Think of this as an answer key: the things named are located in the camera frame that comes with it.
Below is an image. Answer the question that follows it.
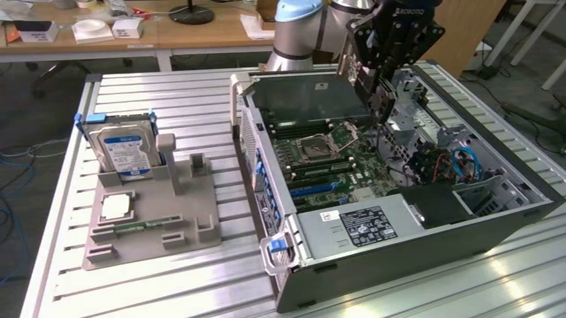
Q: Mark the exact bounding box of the wooden desk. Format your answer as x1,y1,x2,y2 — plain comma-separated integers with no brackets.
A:
0,0,336,72

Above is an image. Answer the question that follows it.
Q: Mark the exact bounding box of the green RAM stick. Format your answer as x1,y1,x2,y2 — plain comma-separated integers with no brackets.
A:
109,219,164,232

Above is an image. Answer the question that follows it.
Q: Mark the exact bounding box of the metal disk bay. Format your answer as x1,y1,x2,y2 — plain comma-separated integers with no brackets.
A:
452,174,532,218

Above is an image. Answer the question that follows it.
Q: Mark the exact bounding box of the black installed RAM stick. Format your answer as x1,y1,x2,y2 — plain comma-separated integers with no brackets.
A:
284,157,349,172
289,161,357,180

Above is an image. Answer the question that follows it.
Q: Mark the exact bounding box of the blue floor cable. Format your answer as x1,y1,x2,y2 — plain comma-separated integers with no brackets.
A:
0,145,37,284

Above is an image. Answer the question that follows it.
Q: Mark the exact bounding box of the grey parts rack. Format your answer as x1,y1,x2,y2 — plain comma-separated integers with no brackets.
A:
80,132,222,272

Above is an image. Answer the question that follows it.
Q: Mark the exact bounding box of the white floor cable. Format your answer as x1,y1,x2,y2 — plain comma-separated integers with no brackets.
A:
0,138,72,159

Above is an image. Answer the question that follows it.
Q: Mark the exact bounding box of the white table frame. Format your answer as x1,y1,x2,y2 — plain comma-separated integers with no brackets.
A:
483,0,566,91

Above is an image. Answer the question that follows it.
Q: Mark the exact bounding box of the black open PC case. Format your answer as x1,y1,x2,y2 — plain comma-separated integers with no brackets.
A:
229,64,566,314

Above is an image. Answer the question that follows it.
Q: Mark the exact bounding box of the CPU socket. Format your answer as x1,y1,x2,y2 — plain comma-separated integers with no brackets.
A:
294,132,339,164

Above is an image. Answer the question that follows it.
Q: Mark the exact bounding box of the black plastic shroud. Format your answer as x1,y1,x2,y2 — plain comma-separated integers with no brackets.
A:
400,184,477,230

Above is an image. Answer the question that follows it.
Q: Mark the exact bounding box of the silver CPU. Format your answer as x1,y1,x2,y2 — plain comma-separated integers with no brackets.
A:
98,195,133,222

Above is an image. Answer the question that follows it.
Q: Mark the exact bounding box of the black chair base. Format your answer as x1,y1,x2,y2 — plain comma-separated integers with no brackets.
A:
25,58,134,97

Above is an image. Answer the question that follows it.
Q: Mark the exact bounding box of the hard disk with blue label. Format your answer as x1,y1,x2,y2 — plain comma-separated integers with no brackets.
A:
85,119,161,177

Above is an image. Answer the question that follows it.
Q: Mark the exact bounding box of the wooden cabinet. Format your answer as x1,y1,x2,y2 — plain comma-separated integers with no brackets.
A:
423,0,507,78

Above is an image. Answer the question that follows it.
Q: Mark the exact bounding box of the white labelled box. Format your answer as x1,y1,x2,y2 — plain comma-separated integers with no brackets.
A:
110,17,144,39

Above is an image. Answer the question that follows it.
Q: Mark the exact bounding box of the blue expansion slot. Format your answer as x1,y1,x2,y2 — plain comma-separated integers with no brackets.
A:
288,181,337,198

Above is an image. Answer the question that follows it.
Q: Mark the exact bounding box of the white paper stack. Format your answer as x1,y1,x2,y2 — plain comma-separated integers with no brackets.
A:
238,13,277,41

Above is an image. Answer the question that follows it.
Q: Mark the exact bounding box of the brown cardboard box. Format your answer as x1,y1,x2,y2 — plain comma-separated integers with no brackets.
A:
254,0,280,23

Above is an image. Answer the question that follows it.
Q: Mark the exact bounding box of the red wire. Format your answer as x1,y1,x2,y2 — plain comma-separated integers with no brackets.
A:
431,149,444,180

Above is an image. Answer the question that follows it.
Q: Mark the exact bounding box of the white box with black top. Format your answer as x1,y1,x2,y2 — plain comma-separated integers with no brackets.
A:
11,20,60,44

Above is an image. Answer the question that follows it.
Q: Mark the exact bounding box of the blue plastic disk carrier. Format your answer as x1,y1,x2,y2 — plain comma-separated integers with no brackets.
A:
72,108,160,142

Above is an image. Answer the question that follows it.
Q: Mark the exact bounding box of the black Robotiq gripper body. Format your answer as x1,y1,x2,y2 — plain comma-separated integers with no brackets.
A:
369,0,441,44

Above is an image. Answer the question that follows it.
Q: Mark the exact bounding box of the metal socket cover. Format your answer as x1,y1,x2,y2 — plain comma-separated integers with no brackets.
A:
325,121,360,154

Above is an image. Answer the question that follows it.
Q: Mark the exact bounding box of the black lamp base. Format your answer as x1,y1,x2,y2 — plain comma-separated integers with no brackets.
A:
168,0,216,26

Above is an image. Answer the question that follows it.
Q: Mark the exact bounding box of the black floor stand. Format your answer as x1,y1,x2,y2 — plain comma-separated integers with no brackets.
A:
500,93,566,134

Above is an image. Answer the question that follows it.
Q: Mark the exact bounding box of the blue wire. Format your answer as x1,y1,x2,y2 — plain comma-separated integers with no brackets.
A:
449,145,483,184

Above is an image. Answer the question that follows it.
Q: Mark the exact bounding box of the grey power supply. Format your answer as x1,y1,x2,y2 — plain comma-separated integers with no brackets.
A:
294,193,428,261

